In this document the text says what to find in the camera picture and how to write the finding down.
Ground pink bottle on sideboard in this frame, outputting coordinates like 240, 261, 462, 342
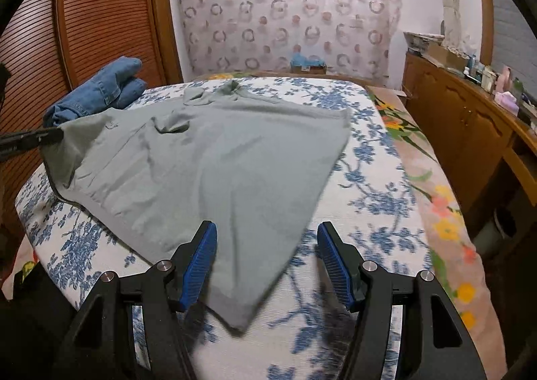
495, 66, 511, 93

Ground patterned pink wall curtain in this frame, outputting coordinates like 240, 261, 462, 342
178, 0, 402, 83

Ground brown louvered wardrobe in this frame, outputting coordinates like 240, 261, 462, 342
0, 0, 184, 280

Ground grey-green pants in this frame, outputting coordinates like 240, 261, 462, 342
42, 81, 350, 330

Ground folded blue denim garment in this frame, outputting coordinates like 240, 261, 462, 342
43, 56, 147, 127

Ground blue floral white bedsheet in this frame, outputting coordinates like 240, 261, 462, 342
14, 77, 431, 379

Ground long wooden sideboard cabinet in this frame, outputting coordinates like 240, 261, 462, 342
402, 53, 536, 234

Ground grey window roller blind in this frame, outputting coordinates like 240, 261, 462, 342
492, 0, 536, 97

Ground blue cloth on box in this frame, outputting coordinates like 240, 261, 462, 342
289, 53, 327, 75

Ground cardboard box on sideboard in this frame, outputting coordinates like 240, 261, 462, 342
425, 43, 469, 71

